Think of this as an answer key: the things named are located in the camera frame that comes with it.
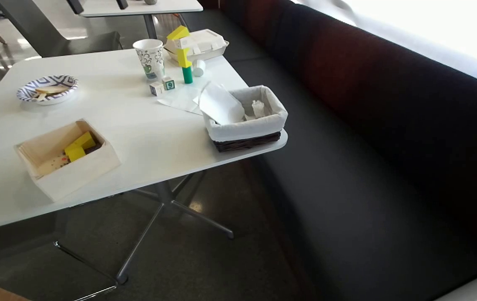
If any light wooden box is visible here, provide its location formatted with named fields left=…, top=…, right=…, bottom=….
left=14, top=119, right=121, bottom=202

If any white pedestal table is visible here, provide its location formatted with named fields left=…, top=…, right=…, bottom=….
left=66, top=0, right=204, bottom=40

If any blue patterned paper plate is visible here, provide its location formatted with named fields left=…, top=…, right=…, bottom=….
left=17, top=75, right=79, bottom=105

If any dark upholstered bench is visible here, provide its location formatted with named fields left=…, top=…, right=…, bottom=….
left=180, top=0, right=477, bottom=301

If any grey chair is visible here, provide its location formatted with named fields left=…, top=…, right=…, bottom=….
left=0, top=0, right=123, bottom=58

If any yellow notched wooden block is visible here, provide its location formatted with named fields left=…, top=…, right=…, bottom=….
left=176, top=48, right=193, bottom=69

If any wooden piece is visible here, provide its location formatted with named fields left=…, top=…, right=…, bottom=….
left=34, top=86, right=70, bottom=102

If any wicker basket with white liner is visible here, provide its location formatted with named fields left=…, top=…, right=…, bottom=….
left=202, top=85, right=288, bottom=152

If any white foam takeout container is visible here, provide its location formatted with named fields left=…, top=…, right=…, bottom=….
left=164, top=29, right=230, bottom=64

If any chair with metal sled base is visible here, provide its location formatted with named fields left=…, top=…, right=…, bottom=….
left=0, top=208, right=119, bottom=301

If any white paper napkin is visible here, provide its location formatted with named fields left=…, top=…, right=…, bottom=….
left=157, top=81, right=212, bottom=115

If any patterned paper cup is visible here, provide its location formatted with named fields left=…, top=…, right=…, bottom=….
left=133, top=39, right=166, bottom=81

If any dotted light wooden block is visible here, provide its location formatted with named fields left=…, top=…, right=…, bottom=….
left=37, top=152, right=70, bottom=177

